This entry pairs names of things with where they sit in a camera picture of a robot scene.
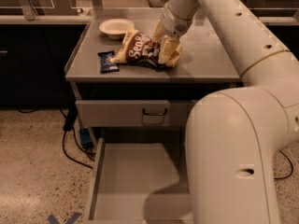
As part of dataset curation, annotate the closed top drawer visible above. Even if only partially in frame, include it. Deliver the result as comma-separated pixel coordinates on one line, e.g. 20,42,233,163
76,100,195,127

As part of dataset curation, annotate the brown chip bag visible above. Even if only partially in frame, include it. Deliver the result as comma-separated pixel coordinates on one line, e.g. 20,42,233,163
111,28,166,67

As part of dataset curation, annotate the blue power adapter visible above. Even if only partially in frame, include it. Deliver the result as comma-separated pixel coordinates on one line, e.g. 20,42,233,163
79,128,93,148

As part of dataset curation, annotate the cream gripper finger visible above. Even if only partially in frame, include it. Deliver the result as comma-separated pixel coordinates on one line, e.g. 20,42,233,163
158,37,172,63
165,40,182,67

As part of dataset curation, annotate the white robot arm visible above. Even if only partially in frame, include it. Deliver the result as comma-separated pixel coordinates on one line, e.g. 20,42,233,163
154,0,299,224

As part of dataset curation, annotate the grey drawer cabinet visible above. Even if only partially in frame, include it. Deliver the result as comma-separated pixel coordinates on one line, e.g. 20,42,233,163
66,8,239,224

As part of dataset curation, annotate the black floor cable left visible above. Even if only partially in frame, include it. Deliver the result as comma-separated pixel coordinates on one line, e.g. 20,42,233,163
16,107,96,170

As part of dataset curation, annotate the black floor cable right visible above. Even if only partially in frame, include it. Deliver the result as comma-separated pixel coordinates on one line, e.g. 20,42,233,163
273,149,294,181

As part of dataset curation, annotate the dark blue snack bar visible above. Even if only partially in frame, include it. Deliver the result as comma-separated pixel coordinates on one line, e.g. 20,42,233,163
97,50,119,73

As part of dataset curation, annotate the black floor cable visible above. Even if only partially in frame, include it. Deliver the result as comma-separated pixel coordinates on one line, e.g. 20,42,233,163
273,149,294,181
16,107,96,170

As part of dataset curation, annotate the white paper bowl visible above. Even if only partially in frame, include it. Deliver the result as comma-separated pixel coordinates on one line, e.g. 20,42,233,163
99,19,135,40

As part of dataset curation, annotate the blue tape cross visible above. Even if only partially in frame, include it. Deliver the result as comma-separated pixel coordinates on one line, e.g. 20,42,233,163
46,211,83,224

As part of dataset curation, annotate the black drawer handle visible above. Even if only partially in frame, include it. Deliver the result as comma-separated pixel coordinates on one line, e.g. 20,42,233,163
142,108,168,117

